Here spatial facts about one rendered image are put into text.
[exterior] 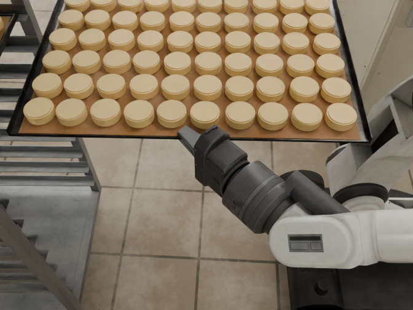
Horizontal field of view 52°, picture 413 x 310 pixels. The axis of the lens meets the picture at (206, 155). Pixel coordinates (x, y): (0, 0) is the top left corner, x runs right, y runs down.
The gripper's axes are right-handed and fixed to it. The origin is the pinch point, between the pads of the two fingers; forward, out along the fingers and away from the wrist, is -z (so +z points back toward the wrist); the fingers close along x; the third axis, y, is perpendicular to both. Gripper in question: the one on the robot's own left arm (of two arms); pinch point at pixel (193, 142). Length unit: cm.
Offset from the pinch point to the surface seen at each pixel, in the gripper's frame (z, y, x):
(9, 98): -66, 11, -32
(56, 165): -65, 8, -68
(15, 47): -61, 5, -14
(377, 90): -6, -98, -60
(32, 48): -57, 2, -14
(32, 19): -58, -1, -8
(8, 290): -40, 42, -75
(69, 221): -54, 15, -85
